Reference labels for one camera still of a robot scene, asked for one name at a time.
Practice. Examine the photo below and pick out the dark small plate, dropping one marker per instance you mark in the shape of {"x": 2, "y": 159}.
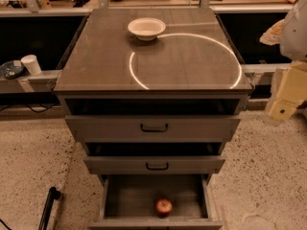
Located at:
{"x": 12, "y": 69}

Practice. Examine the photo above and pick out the black bar on floor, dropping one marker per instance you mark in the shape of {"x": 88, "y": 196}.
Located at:
{"x": 53, "y": 195}

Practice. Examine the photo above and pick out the white paper cup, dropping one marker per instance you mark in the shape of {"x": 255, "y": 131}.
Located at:
{"x": 32, "y": 65}

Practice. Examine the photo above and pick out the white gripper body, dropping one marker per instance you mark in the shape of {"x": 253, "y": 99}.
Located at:
{"x": 295, "y": 37}

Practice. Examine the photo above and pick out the bottom grey drawer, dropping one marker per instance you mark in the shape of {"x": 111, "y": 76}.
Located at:
{"x": 129, "y": 203}

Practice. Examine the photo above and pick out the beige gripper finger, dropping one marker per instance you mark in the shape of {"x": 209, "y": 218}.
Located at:
{"x": 278, "y": 111}

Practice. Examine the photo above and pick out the red apple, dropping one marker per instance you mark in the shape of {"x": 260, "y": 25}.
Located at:
{"x": 164, "y": 207}

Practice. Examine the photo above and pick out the middle grey drawer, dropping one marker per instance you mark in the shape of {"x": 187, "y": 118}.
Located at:
{"x": 154, "y": 164}

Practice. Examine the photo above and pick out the white paper bowl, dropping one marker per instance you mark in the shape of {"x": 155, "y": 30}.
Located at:
{"x": 146, "y": 28}

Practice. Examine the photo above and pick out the grey drawer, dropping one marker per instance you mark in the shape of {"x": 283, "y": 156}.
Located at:
{"x": 152, "y": 128}
{"x": 154, "y": 164}
{"x": 129, "y": 203}

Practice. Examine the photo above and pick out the top grey drawer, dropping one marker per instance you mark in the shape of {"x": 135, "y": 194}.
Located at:
{"x": 152, "y": 128}

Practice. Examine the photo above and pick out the grey drawer cabinet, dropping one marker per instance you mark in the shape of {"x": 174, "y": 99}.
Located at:
{"x": 189, "y": 69}

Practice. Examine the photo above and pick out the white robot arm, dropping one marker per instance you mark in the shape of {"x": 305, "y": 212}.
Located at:
{"x": 291, "y": 36}

